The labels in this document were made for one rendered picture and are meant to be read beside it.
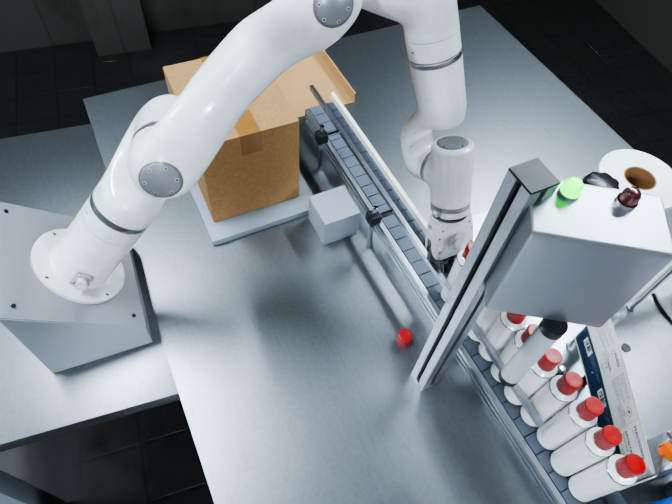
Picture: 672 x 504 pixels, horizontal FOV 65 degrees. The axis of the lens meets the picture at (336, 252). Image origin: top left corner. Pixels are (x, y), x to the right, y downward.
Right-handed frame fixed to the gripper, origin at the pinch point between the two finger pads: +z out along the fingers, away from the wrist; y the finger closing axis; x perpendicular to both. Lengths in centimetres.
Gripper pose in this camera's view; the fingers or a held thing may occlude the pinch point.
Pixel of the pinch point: (447, 266)
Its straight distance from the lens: 125.2
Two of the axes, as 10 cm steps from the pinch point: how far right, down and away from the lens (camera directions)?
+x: -4.3, -5.2, 7.4
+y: 9.0, -3.3, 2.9
